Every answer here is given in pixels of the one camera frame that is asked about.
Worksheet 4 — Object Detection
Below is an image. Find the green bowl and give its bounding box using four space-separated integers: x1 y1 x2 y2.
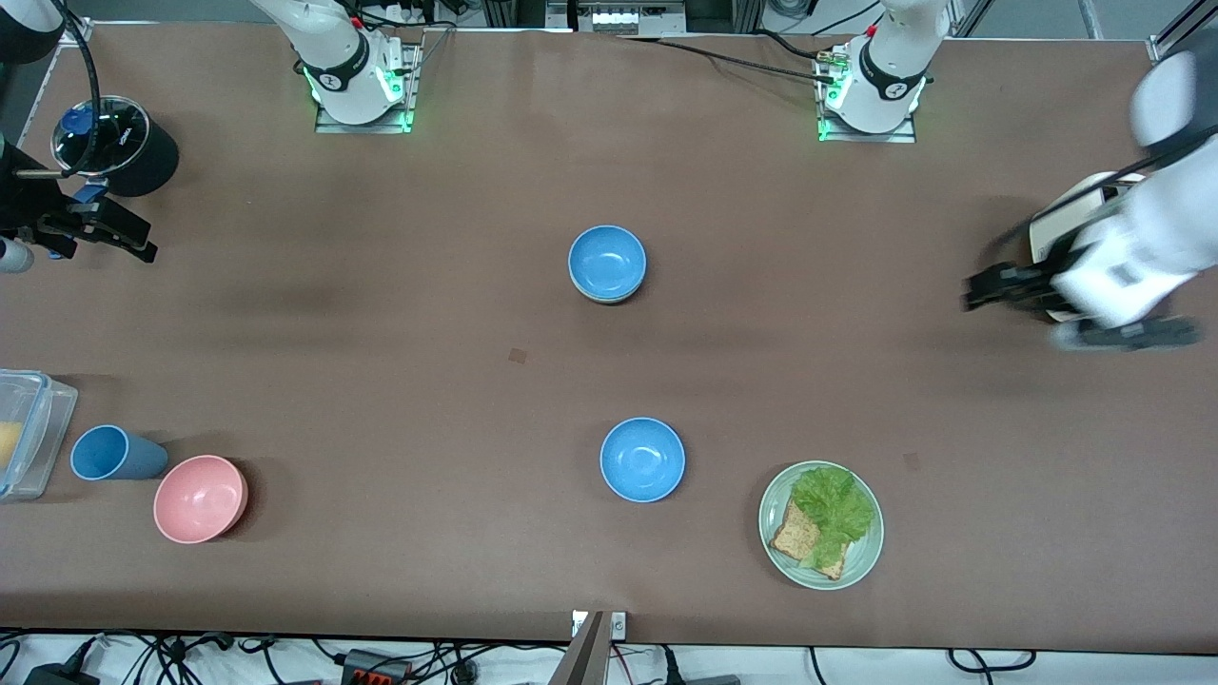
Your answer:
571 281 646 306

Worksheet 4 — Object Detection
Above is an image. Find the blue bowl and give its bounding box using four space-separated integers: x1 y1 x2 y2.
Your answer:
599 417 686 503
568 225 648 298

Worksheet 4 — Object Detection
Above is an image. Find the pink bowl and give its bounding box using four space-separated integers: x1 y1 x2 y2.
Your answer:
153 455 250 545

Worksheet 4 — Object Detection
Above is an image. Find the white kitchen appliance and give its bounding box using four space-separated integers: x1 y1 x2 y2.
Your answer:
1030 171 1148 323

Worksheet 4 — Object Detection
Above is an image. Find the glass pot lid blue knob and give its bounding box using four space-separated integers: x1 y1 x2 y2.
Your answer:
51 95 152 178

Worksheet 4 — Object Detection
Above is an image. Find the clear plastic container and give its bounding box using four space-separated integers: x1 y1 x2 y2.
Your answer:
0 369 79 501

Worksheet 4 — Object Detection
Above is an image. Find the blue cup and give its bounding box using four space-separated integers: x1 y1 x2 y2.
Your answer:
70 424 170 482

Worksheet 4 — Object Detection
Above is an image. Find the green lettuce leaf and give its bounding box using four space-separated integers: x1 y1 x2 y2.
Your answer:
792 465 876 572

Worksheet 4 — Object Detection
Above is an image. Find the green plate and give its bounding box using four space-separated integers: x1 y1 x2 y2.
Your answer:
758 460 885 591

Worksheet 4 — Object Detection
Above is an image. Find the brown bread slice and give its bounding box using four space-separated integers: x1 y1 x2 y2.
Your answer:
769 499 848 581

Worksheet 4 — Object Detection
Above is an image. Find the black power brick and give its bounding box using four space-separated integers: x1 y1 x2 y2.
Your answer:
23 663 102 685

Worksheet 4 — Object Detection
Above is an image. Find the grey power strip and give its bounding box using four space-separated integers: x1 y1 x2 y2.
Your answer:
575 0 689 35

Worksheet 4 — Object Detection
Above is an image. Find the black orange power adapter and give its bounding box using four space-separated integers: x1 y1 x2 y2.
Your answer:
341 649 413 685

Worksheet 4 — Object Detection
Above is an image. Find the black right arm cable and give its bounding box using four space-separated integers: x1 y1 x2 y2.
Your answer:
59 0 104 172

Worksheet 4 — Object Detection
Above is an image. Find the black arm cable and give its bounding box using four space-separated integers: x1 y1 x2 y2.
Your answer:
990 131 1218 250
59 0 104 172

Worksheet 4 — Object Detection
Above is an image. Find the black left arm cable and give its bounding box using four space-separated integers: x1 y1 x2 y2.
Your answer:
990 131 1218 250

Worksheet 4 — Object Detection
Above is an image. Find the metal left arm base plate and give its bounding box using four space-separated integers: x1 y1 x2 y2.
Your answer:
816 46 918 145

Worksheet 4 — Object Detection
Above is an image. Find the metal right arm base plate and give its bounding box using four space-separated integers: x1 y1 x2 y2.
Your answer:
315 40 422 135

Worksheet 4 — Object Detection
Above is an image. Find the short black table cable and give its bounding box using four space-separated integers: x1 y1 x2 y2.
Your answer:
752 30 843 64

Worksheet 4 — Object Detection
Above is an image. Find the long black table cable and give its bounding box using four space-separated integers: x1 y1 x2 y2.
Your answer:
617 35 840 87

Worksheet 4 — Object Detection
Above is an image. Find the looped black cable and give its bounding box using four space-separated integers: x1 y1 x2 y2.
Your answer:
946 649 1037 675

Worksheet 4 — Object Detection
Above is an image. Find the grey camera pole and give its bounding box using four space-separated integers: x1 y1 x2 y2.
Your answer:
547 612 611 685

